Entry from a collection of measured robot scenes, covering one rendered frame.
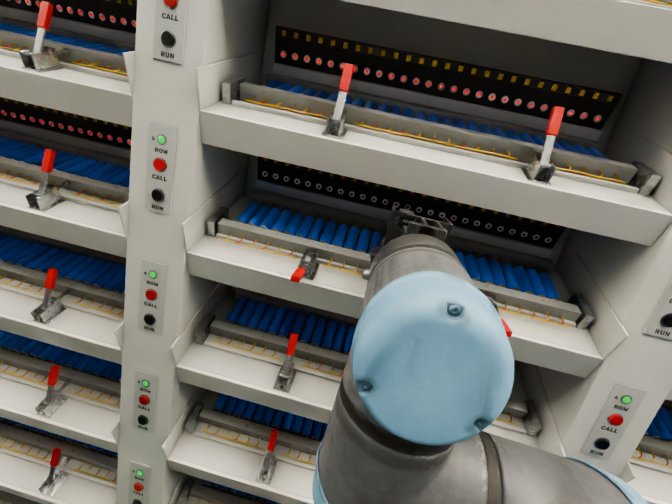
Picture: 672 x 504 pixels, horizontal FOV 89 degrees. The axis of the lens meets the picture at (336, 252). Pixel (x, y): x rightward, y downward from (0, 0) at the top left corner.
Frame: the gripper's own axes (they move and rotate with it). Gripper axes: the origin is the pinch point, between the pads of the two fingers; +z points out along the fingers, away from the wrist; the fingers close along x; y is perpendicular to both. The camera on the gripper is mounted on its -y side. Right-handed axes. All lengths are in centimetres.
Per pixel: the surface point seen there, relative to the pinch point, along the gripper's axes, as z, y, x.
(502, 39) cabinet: 12.3, 34.6, -7.4
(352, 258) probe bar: -3.9, -2.8, 7.1
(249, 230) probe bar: -4.1, -2.5, 23.7
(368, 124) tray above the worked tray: -1.3, 16.5, 9.5
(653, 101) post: 5.7, 28.3, -29.0
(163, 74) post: -8.6, 16.6, 36.5
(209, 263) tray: -8.4, -7.7, 27.5
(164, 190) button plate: -9.0, 1.6, 35.0
